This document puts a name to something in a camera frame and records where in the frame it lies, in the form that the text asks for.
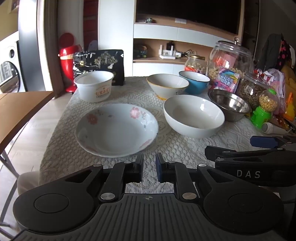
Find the small black device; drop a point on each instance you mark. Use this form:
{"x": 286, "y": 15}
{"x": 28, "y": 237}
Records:
{"x": 170, "y": 45}

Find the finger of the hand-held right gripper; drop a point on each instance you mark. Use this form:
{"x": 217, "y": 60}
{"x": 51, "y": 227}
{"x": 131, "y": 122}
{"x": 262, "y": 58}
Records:
{"x": 217, "y": 153}
{"x": 263, "y": 141}

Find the white power strip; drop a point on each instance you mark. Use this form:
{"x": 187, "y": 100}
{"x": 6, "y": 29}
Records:
{"x": 181, "y": 54}

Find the grey hanging jacket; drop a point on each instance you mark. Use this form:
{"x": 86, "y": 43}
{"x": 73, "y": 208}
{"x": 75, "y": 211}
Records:
{"x": 270, "y": 51}

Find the white washing machine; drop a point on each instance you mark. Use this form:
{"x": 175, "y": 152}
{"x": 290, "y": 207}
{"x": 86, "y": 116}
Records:
{"x": 9, "y": 69}

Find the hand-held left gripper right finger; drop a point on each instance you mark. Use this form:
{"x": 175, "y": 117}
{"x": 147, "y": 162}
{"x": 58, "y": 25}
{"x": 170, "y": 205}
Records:
{"x": 159, "y": 166}

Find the glass sunflower seed jar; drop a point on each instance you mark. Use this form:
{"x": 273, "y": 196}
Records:
{"x": 251, "y": 90}

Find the wooden side table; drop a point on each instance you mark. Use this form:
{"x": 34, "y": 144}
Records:
{"x": 20, "y": 109}

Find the green gumball machine toy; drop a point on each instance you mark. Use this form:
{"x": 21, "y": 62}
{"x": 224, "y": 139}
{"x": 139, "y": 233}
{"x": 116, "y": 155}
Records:
{"x": 261, "y": 115}

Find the yellow-rimmed white bowl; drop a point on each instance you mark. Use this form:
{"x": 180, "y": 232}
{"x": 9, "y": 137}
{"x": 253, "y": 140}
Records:
{"x": 166, "y": 90}

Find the white floral plate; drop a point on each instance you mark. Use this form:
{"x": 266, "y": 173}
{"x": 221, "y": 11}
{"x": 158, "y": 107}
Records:
{"x": 115, "y": 132}

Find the white printed paper bowl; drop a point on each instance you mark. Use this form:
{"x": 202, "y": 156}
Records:
{"x": 93, "y": 90}

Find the black snack bag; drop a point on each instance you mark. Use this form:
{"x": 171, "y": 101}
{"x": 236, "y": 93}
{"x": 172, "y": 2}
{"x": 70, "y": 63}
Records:
{"x": 108, "y": 60}

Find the blue bowl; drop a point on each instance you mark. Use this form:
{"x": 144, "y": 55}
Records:
{"x": 197, "y": 87}

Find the white and wood cabinet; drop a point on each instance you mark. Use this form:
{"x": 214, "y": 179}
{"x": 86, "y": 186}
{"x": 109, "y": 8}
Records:
{"x": 157, "y": 30}

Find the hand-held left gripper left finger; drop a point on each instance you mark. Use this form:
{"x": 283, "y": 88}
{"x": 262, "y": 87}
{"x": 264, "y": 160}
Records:
{"x": 139, "y": 166}

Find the green toy tractor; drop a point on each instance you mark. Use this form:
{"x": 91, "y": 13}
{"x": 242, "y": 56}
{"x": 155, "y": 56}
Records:
{"x": 141, "y": 52}

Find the large glass jar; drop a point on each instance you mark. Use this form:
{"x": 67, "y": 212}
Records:
{"x": 231, "y": 58}

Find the pale printed card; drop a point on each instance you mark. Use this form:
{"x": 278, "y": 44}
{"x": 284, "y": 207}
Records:
{"x": 93, "y": 45}

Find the gold-lidded peanut jar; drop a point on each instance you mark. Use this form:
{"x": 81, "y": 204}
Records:
{"x": 195, "y": 66}

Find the black television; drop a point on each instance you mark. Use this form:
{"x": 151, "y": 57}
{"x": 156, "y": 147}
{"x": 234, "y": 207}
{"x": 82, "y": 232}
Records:
{"x": 196, "y": 14}

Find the red goblet-shaped container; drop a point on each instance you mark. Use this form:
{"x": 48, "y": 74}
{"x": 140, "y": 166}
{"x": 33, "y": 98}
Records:
{"x": 67, "y": 67}

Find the white router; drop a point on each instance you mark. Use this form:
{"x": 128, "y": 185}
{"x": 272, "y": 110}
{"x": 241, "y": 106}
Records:
{"x": 166, "y": 55}

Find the white standing air conditioner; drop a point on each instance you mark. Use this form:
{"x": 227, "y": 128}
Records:
{"x": 30, "y": 46}

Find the pink marshmallow bag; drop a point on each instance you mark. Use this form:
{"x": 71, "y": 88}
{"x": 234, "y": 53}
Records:
{"x": 226, "y": 80}

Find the beige stool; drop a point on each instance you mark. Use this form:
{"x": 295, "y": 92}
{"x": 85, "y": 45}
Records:
{"x": 27, "y": 183}

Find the pink plastic bag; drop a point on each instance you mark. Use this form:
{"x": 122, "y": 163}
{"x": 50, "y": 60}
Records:
{"x": 276, "y": 78}

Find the stainless steel bowl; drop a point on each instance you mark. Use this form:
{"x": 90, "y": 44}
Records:
{"x": 231, "y": 113}

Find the white lace tablecloth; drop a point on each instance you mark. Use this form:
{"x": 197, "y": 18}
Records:
{"x": 180, "y": 148}

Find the plain white bowl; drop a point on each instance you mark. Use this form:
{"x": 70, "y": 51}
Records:
{"x": 192, "y": 125}

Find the black red floral garment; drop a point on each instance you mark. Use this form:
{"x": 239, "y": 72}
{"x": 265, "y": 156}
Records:
{"x": 285, "y": 54}

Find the white toy microphone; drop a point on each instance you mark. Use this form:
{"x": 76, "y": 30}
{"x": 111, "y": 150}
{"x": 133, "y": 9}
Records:
{"x": 269, "y": 128}

